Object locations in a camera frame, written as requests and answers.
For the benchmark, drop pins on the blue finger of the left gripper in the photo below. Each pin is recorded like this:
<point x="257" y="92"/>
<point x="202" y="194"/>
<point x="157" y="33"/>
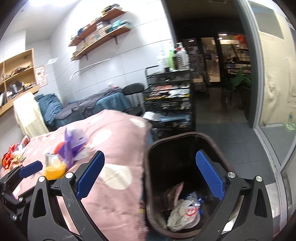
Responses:
<point x="30" y="169"/>

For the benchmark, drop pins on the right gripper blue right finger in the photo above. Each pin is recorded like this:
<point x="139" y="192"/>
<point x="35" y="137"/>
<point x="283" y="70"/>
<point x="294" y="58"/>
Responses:
<point x="254" y="220"/>

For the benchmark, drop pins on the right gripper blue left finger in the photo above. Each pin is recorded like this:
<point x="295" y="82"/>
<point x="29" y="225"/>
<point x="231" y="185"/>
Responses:
<point x="73" y="187"/>

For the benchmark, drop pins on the yellow foam fruit net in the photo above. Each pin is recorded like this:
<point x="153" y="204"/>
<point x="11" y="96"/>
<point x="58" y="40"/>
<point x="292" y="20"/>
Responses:
<point x="55" y="170"/>

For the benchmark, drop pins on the purple plastic wrapper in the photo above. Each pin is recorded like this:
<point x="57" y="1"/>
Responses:
<point x="74" y="141"/>

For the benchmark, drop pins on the white plastic bag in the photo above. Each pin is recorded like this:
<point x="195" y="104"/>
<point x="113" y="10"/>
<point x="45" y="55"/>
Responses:
<point x="184" y="216"/>

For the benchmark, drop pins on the orange foam fruit net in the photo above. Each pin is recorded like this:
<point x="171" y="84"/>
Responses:
<point x="58" y="147"/>

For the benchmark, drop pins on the dark brown trash bin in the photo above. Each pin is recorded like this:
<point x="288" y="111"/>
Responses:
<point x="169" y="162"/>

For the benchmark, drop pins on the red decoration pile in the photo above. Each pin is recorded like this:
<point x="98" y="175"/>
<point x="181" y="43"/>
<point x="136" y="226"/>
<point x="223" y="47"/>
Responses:
<point x="13" y="157"/>

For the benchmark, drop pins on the pink polka dot blanket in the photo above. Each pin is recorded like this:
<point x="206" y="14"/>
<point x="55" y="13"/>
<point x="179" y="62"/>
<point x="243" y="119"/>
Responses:
<point x="115" y="201"/>

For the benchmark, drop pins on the blue snack wrapper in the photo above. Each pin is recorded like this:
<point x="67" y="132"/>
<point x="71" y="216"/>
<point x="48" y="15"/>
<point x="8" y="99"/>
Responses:
<point x="196" y="199"/>

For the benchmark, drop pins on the massage bed with blue cover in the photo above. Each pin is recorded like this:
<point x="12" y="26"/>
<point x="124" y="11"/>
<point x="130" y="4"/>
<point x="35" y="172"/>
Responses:
<point x="56" y="115"/>

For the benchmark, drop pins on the cream towel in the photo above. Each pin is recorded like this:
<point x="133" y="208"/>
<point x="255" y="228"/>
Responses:
<point x="28" y="115"/>

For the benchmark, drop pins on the black salon stool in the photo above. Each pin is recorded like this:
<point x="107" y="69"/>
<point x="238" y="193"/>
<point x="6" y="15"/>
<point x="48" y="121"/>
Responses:
<point x="133" y="91"/>

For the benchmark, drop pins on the wooden cubby cabinet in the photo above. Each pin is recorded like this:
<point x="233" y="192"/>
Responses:
<point x="17" y="78"/>

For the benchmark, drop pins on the black mesh trolley cart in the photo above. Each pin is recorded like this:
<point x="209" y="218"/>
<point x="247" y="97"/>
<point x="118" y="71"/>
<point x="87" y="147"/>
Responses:
<point x="169" y="101"/>

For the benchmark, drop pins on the green potted plant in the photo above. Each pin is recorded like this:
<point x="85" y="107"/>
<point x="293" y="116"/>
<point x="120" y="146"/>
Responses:
<point x="242" y="79"/>

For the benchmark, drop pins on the clear pump bottle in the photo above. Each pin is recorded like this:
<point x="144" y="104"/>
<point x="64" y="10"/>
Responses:
<point x="182" y="57"/>

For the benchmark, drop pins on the green pump bottle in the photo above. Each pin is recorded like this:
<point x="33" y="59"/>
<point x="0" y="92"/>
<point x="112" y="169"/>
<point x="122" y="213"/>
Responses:
<point x="171" y="59"/>

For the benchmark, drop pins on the glass sliding door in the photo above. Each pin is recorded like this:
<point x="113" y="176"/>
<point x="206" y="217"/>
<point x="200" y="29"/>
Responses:
<point x="271" y="38"/>

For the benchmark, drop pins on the lower wooden wall shelf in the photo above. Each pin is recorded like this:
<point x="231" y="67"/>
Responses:
<point x="112" y="35"/>

